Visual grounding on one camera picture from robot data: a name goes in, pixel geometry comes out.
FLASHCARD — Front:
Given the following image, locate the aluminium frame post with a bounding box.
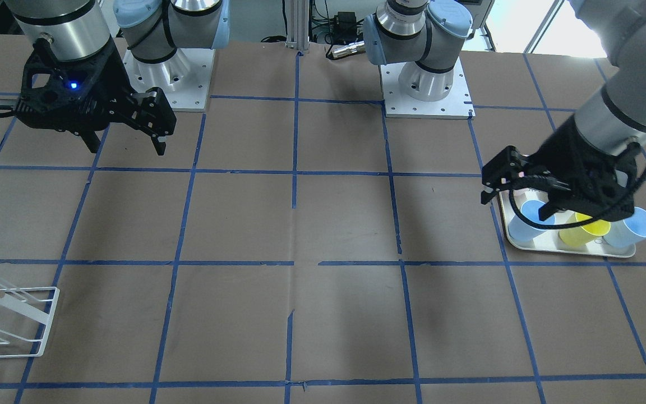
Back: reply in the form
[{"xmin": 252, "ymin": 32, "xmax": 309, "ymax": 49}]
[{"xmin": 284, "ymin": 0, "xmax": 311, "ymax": 56}]

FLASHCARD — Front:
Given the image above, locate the yellow plastic cup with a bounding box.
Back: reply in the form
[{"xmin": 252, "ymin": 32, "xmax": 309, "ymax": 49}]
[{"xmin": 559, "ymin": 220, "xmax": 612, "ymax": 247}]

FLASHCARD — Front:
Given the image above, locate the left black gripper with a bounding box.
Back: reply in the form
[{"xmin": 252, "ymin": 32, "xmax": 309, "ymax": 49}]
[{"xmin": 480, "ymin": 121, "xmax": 638, "ymax": 222}]

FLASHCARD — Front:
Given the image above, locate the beige plastic tray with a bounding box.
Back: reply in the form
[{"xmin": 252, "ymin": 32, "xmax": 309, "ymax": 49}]
[{"xmin": 498, "ymin": 191, "xmax": 637, "ymax": 258}]

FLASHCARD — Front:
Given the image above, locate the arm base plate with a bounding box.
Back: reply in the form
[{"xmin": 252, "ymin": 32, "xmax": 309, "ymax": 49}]
[
  {"xmin": 379, "ymin": 59, "xmax": 476, "ymax": 120},
  {"xmin": 123, "ymin": 48, "xmax": 217, "ymax": 112}
]

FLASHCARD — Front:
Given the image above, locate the blue plastic cup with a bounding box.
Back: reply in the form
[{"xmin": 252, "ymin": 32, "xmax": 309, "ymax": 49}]
[{"xmin": 507, "ymin": 199, "xmax": 556, "ymax": 243}]

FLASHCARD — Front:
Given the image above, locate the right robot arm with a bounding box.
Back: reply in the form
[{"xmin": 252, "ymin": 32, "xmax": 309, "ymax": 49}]
[{"xmin": 0, "ymin": 1, "xmax": 230, "ymax": 156}]

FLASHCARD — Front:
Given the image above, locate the pale blue ikea cup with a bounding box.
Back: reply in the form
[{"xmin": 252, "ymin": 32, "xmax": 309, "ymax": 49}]
[{"xmin": 603, "ymin": 206, "xmax": 646, "ymax": 249}]

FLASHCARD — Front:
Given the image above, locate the white wire cup rack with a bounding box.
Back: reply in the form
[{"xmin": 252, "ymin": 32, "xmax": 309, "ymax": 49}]
[{"xmin": 0, "ymin": 276, "xmax": 61, "ymax": 360}]

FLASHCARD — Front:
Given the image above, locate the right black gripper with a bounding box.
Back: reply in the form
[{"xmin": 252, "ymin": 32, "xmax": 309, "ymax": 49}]
[{"xmin": 17, "ymin": 38, "xmax": 177, "ymax": 156}]

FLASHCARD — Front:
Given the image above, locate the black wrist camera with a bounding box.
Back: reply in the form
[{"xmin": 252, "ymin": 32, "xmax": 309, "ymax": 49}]
[
  {"xmin": 522, "ymin": 141, "xmax": 640, "ymax": 222},
  {"xmin": 0, "ymin": 53, "xmax": 109, "ymax": 132}
]

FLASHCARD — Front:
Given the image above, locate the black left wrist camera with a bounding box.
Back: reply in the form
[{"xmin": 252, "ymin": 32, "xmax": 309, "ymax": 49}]
[{"xmin": 522, "ymin": 141, "xmax": 640, "ymax": 222}]

